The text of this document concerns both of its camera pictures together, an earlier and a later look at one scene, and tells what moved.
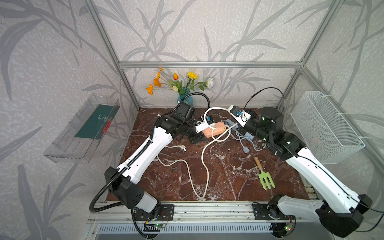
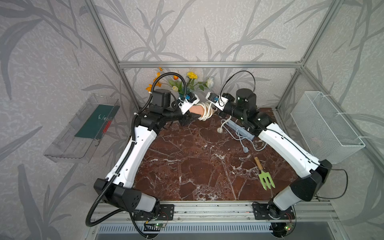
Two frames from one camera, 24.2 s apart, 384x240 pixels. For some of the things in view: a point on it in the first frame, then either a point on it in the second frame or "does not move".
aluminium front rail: (193, 211) does not move
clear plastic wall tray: (77, 141) does not move
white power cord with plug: (186, 165) to (208, 110)
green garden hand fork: (264, 175) does not move
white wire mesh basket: (328, 135) does not move
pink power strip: (220, 127) to (197, 109)
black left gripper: (197, 138) to (186, 120)
